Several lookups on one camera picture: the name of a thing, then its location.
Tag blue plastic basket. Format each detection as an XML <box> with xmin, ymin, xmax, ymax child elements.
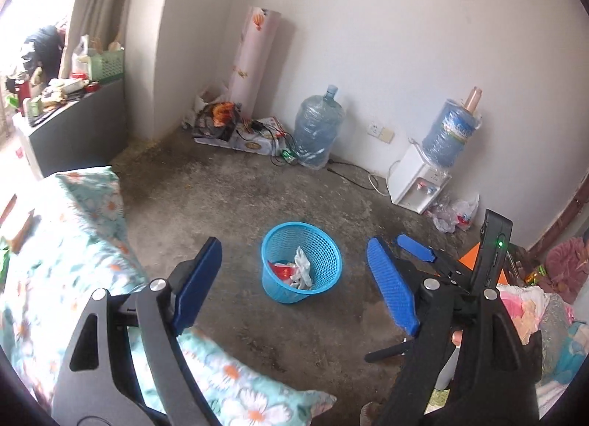
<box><xmin>261</xmin><ymin>222</ymin><xmax>343</xmax><ymax>306</ymax></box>

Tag white crumpled tissue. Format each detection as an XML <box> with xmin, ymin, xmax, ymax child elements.
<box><xmin>288</xmin><ymin>246</ymin><xmax>316</xmax><ymax>291</ymax></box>

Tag floral teal blanket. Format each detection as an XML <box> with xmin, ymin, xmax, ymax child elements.
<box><xmin>0</xmin><ymin>166</ymin><xmax>336</xmax><ymax>426</ymax></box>

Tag empty blue water jug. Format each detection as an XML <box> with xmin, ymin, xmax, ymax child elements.
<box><xmin>292</xmin><ymin>84</ymin><xmax>347</xmax><ymax>171</ymax></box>

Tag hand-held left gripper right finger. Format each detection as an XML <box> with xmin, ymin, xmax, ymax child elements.
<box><xmin>367</xmin><ymin>236</ymin><xmax>544</xmax><ymax>426</ymax></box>

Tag grey cabinet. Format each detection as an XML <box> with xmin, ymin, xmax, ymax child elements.
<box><xmin>13</xmin><ymin>78</ymin><xmax>127</xmax><ymax>178</ymax></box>

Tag green plastic storage basket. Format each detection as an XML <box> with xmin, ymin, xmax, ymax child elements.
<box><xmin>87</xmin><ymin>47</ymin><xmax>125</xmax><ymax>81</ymax></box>

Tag rolled printed mat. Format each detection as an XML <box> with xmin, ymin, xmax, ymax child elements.
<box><xmin>229</xmin><ymin>6</ymin><xmax>282</xmax><ymax>116</ymax></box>

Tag white water dispenser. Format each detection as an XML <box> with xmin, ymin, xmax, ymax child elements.
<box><xmin>389</xmin><ymin>147</ymin><xmax>452</xmax><ymax>215</ymax></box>

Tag box with power strips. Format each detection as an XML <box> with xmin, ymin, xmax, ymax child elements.
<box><xmin>193</xmin><ymin>115</ymin><xmax>295</xmax><ymax>157</ymax></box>

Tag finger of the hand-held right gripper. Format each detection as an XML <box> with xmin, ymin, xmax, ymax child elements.
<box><xmin>396</xmin><ymin>233</ymin><xmax>475</xmax><ymax>293</ymax></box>
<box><xmin>366</xmin><ymin>344</ymin><xmax>412</xmax><ymax>362</ymax></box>

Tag blue water dispenser bottle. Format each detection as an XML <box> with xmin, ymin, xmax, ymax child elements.
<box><xmin>421</xmin><ymin>97</ymin><xmax>482</xmax><ymax>166</ymax></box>

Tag clothes pile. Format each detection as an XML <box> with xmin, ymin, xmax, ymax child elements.
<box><xmin>499</xmin><ymin>285</ymin><xmax>583</xmax><ymax>390</ymax></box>

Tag white plastic bag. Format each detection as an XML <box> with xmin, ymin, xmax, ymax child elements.
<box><xmin>71</xmin><ymin>35</ymin><xmax>90</xmax><ymax>72</ymax></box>

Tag black cloth pile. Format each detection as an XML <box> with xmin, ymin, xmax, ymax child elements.
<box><xmin>21</xmin><ymin>25</ymin><xmax>65</xmax><ymax>77</ymax></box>

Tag orange triangular card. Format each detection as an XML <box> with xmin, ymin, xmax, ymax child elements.
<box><xmin>458</xmin><ymin>244</ymin><xmax>507</xmax><ymax>284</ymax></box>

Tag person's right hand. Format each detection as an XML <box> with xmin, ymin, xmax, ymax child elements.
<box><xmin>435</xmin><ymin>330</ymin><xmax>463</xmax><ymax>401</ymax></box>

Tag pink cloth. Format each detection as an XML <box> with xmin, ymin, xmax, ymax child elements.
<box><xmin>545</xmin><ymin>237</ymin><xmax>589</xmax><ymax>302</ymax></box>

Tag black orange bag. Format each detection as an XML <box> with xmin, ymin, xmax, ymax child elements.
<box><xmin>192</xmin><ymin>101</ymin><xmax>242</xmax><ymax>137</ymax></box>

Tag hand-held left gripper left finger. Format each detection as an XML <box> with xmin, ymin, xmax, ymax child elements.
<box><xmin>50</xmin><ymin>236</ymin><xmax>223</xmax><ymax>426</ymax></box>

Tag red wrapper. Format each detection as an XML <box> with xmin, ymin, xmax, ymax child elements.
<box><xmin>268</xmin><ymin>261</ymin><xmax>297</xmax><ymax>286</ymax></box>

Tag wall socket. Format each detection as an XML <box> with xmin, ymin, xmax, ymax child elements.
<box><xmin>367</xmin><ymin>121</ymin><xmax>395</xmax><ymax>144</ymax></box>

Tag crumpled clear plastic bags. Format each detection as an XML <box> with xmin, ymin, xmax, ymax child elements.
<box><xmin>430</xmin><ymin>193</ymin><xmax>480</xmax><ymax>233</ymax></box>

